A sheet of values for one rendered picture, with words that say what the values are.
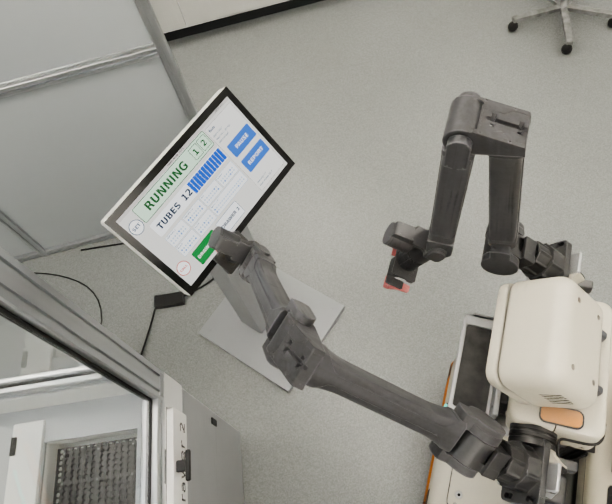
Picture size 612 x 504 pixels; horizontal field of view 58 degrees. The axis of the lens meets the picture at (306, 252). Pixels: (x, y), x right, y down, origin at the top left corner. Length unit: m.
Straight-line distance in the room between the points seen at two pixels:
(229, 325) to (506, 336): 1.65
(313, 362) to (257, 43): 2.90
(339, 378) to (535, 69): 2.70
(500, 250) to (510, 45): 2.42
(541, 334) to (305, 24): 2.92
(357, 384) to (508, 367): 0.28
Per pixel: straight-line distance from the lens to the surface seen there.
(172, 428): 1.50
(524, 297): 1.09
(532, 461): 1.13
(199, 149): 1.57
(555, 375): 1.01
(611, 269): 2.76
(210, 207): 1.57
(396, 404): 0.97
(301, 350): 0.90
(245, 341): 2.47
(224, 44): 3.66
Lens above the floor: 2.32
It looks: 61 degrees down
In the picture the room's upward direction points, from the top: 15 degrees counter-clockwise
